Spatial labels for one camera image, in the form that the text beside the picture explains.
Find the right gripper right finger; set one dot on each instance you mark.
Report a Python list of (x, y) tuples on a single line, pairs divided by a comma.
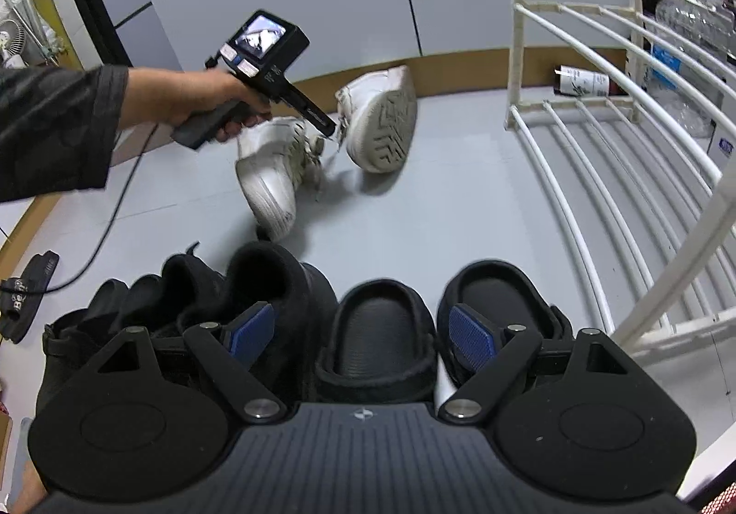
[(497, 359)]

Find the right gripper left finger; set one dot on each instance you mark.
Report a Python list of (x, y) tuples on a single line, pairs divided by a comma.
[(227, 352)]

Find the black clog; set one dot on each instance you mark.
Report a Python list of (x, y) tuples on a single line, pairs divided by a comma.
[(503, 295), (381, 348)]

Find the black fleece shoe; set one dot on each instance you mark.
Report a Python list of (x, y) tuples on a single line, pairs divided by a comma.
[(304, 302)]

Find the white sneaker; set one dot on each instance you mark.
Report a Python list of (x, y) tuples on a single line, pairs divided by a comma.
[(377, 116), (274, 160)]

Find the black strapped shoe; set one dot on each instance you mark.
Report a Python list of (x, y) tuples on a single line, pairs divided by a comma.
[(70, 341)]

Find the left forearm dark sleeve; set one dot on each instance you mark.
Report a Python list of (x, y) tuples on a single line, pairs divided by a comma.
[(58, 129)]

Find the person's left hand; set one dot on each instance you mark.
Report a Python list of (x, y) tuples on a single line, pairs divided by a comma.
[(160, 96)]

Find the black sandal on floor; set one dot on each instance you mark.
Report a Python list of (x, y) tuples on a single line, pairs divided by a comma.
[(21, 296)]

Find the white shoe rack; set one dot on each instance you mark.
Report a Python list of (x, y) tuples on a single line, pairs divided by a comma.
[(647, 214)]

